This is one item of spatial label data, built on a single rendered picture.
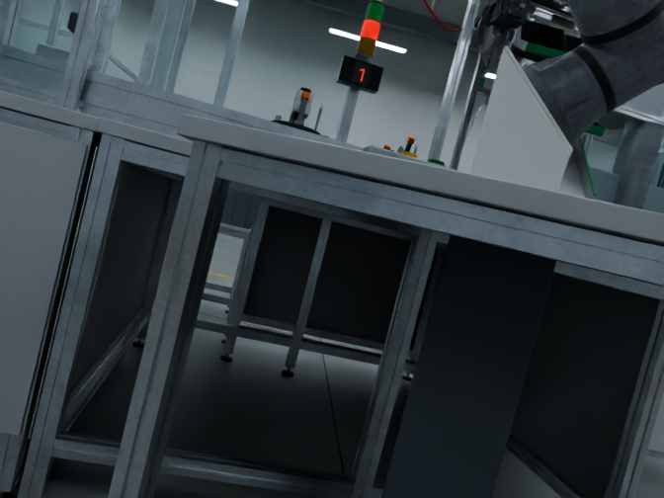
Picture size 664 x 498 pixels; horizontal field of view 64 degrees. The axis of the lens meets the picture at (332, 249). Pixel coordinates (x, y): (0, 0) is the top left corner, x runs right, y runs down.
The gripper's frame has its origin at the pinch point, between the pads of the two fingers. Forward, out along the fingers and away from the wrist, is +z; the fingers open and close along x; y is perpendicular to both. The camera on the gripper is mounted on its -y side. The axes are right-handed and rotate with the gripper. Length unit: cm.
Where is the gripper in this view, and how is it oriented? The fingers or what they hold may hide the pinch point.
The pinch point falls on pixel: (486, 63)
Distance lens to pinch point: 139.4
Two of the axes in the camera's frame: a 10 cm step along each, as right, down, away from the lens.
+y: 1.8, 0.9, -9.8
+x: 9.5, 2.3, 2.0
